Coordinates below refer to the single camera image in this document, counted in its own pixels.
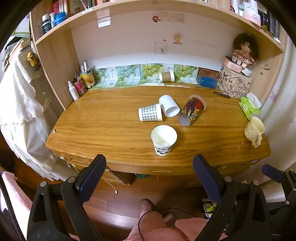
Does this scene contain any white panda paper cup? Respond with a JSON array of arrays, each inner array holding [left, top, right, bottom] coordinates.
[[151, 125, 178, 156]]

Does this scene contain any red illustrated tall cup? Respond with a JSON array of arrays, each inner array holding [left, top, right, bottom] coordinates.
[[178, 94, 207, 126]]

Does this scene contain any plain white paper cup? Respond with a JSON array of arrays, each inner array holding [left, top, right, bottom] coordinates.
[[159, 95, 180, 118]]

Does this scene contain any grey checked paper cup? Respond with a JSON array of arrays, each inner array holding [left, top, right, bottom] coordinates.
[[138, 103, 163, 121]]

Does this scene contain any brown sleeve paper cup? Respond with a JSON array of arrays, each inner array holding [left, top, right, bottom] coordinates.
[[159, 71, 175, 82]]

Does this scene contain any cream ceramic mug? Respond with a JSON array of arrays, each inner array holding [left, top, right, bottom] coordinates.
[[244, 116, 265, 148]]

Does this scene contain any green tissue pack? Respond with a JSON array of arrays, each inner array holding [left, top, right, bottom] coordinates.
[[239, 92, 262, 120]]

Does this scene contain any black pen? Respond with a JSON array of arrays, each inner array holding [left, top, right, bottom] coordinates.
[[214, 91, 231, 98]]

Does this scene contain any letter print fabric bag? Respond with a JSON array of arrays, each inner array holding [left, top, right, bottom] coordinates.
[[217, 64, 252, 98]]

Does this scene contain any white spray bottle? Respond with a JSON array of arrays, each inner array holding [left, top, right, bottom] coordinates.
[[68, 81, 79, 101]]

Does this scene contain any blue plastic case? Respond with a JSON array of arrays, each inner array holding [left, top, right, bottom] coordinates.
[[199, 76, 217, 89]]

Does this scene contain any white lace cloth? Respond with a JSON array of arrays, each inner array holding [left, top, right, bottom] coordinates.
[[1, 47, 78, 181]]

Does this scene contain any pink pen holder can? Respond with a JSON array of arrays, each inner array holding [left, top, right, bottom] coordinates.
[[73, 80, 86, 97]]

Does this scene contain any pink rounded box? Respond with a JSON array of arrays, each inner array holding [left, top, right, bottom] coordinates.
[[222, 57, 242, 74]]

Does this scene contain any yellow printed can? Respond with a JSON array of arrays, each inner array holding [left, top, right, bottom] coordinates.
[[80, 66, 95, 89]]

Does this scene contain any brown haired rag doll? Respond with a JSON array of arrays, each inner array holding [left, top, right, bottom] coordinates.
[[232, 33, 259, 68]]

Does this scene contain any wooden desk with shelves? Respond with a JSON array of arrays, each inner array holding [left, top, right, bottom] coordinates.
[[30, 1, 287, 175]]

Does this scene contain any green leaf folded calendar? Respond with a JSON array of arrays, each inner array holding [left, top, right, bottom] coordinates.
[[92, 63, 199, 89]]

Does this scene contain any dark bottle on shelf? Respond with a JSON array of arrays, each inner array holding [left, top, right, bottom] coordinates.
[[42, 14, 52, 33]]

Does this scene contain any blue jar on shelf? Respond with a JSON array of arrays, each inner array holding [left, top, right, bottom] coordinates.
[[54, 11, 67, 26]]

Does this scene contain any yellow toy keychain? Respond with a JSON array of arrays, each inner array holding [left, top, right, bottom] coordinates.
[[27, 52, 40, 71]]

